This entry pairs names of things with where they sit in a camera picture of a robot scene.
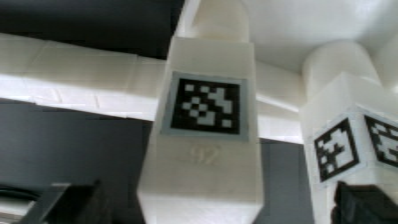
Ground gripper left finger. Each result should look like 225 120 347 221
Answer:
19 181 111 224

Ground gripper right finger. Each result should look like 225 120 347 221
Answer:
331 181 398 224

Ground white tagged chair leg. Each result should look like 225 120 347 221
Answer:
138 0 264 224
299 41 398 224

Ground white chair seat part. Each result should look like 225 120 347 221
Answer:
242 0 398 84

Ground white U-shaped fence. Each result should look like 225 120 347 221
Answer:
0 33 306 143

